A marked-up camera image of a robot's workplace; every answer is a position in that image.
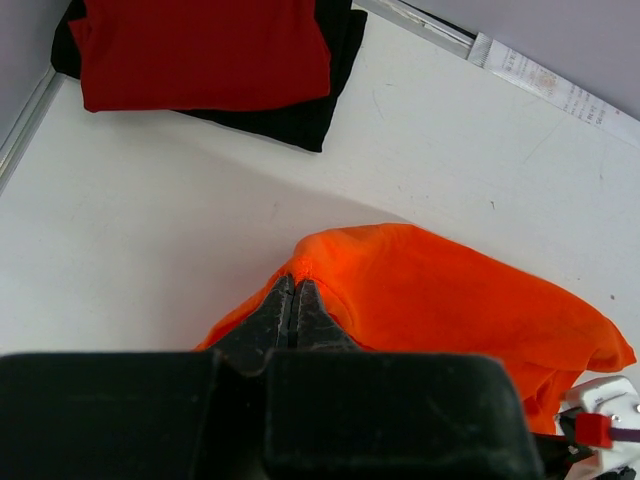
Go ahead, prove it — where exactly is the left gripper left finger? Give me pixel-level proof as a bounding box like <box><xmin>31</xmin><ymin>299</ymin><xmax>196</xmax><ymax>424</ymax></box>
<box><xmin>214</xmin><ymin>275</ymin><xmax>295</xmax><ymax>375</ymax></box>

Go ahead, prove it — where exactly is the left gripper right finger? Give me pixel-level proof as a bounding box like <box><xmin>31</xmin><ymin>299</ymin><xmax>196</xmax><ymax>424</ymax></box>
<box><xmin>292</xmin><ymin>280</ymin><xmax>358</xmax><ymax>352</ymax></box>

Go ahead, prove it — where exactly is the orange t shirt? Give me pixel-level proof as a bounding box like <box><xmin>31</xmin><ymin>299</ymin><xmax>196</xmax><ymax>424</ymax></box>
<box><xmin>194</xmin><ymin>223</ymin><xmax>639</xmax><ymax>436</ymax></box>

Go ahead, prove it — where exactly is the folded black t shirt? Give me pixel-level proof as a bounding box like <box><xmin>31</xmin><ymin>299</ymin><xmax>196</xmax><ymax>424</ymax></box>
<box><xmin>51</xmin><ymin>1</ymin><xmax>367</xmax><ymax>153</ymax></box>

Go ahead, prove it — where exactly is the folded red t shirt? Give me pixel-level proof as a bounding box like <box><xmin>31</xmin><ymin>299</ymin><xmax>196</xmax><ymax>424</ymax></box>
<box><xmin>69</xmin><ymin>1</ymin><xmax>331</xmax><ymax>112</ymax></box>

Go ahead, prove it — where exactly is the white label strip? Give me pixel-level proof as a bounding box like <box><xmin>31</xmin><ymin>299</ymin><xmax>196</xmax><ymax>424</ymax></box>
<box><xmin>467</xmin><ymin>33</ymin><xmax>639</xmax><ymax>148</ymax></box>

